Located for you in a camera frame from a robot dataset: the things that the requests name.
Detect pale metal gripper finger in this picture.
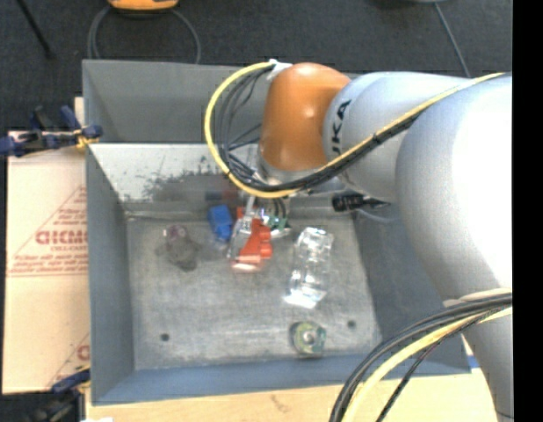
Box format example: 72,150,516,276
228,217,254,261

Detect red plastic toy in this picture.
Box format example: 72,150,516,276
230,217,274,274

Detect blue plastic toy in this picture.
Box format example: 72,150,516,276
206,204,235,243

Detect grey toy animal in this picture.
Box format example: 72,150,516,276
154,223,203,273

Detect grey metal bin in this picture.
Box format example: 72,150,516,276
81,59,473,406

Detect clear plastic bottle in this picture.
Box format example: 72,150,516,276
283,226,335,310

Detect green and grey round thing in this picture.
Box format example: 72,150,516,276
288,320,329,359

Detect brown cardboard board, red print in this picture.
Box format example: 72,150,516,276
0,129,91,396

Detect black cylinder on white bracket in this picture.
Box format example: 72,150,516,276
331,193,390,219

